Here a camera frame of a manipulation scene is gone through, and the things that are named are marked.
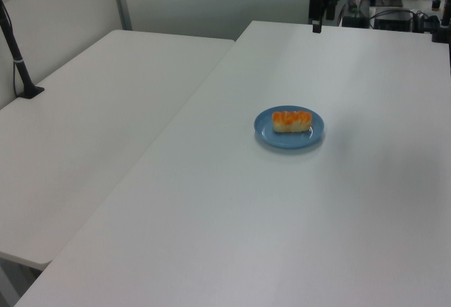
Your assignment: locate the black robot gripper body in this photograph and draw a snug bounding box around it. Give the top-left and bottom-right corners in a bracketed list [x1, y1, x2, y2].
[309, 0, 340, 20]

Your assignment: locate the orange glazed bread loaf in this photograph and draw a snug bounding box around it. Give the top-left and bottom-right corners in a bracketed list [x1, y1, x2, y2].
[271, 110, 314, 134]

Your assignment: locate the blue round plate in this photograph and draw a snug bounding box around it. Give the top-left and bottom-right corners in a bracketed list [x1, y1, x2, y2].
[254, 104, 326, 149]

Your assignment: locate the black electronics box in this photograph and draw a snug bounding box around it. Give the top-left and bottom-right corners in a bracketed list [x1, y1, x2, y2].
[373, 8, 416, 32]

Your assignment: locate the black clamp with pole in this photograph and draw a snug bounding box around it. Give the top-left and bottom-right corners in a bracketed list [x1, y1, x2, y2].
[430, 0, 451, 44]

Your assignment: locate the white side table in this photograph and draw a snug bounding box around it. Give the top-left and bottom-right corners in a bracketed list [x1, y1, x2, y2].
[0, 29, 236, 265]

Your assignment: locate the black camera pole stand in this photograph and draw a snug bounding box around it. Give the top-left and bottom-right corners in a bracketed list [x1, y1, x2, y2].
[0, 0, 46, 101]

